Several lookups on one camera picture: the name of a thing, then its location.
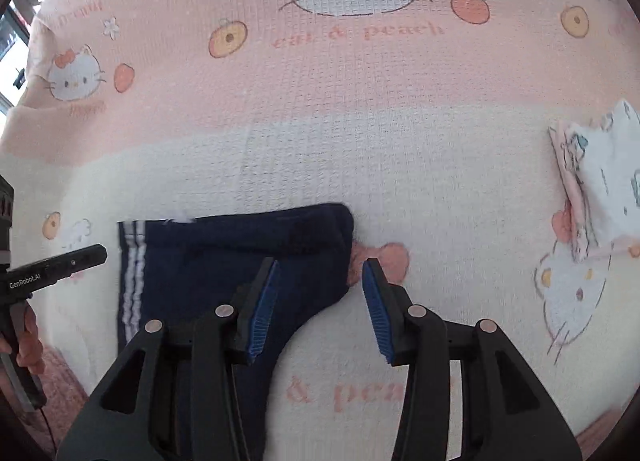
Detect window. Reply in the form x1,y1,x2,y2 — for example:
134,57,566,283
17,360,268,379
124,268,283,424
0,0,38,114

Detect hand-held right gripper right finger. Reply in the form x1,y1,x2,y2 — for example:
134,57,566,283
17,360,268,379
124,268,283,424
361,257,583,461

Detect pink white printed blanket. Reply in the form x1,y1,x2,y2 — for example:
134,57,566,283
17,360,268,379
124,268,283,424
0,0,640,461

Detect person's left hand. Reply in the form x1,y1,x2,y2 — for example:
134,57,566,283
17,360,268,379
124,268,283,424
16,303,46,377

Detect navy blue shorts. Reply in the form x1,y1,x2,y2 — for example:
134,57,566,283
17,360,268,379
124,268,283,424
116,202,356,461

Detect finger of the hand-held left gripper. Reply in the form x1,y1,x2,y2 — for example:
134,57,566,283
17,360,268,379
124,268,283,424
46,243,108,284

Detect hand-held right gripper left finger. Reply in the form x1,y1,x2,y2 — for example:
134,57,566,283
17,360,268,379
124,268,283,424
56,257,280,461

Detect pink folded garment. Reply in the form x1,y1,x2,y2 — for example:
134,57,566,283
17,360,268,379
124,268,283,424
548,122,601,264

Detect pink fluffy robe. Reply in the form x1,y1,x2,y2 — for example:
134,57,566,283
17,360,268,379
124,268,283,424
0,346,631,461

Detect white printed folded garment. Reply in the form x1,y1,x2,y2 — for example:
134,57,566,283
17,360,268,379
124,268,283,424
565,99,640,262

